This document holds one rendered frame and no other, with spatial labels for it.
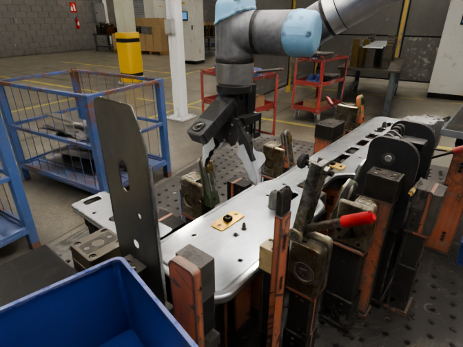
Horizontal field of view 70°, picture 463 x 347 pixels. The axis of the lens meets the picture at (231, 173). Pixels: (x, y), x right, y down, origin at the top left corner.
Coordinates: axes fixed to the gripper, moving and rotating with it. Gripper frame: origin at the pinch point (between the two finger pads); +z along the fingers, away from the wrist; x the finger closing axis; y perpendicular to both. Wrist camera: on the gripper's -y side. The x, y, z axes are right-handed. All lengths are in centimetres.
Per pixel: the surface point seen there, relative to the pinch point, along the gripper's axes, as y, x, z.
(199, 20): 763, 766, -30
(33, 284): -38.8, 9.8, 9.0
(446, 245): 65, -41, 36
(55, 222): 28, 198, 111
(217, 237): -6.3, -2.6, 11.6
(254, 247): -3.7, -10.8, 11.5
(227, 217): -0.2, -0.4, 10.3
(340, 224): -0.9, -26.7, 0.3
